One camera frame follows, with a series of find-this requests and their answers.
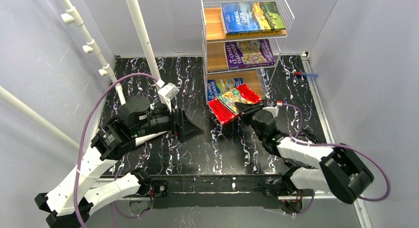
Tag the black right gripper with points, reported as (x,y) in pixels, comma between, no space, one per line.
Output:
(250,111)

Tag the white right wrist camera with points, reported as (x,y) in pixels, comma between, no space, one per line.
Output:
(274,108)

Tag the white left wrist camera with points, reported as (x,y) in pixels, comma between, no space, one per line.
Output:
(166,93)

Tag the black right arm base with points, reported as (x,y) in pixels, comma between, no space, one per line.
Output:
(284,187)

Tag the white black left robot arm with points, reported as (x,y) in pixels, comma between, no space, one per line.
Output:
(75,199)

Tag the blue red screwdriver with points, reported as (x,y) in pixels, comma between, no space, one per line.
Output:
(303,74)

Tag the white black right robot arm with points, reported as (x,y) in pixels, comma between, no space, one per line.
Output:
(331,168)

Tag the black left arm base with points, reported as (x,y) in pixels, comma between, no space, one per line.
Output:
(158,188)

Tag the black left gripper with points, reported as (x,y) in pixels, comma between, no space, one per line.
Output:
(178,124)

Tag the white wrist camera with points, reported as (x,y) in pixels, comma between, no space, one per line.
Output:
(166,93)
(274,108)

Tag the blue 91-storey treehouse book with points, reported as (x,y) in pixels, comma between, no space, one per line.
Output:
(218,87)

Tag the white wire wooden shelf rack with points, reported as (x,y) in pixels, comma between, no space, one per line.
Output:
(215,66)

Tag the purple 52-storey treehouse book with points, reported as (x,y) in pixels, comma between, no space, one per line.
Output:
(249,54)

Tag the blue animal farm book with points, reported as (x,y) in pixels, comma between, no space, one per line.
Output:
(243,17)

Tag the red treehouse book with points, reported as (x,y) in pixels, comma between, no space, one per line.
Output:
(224,108)

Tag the orange 130-storey treehouse book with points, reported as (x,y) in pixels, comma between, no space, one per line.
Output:
(255,34)

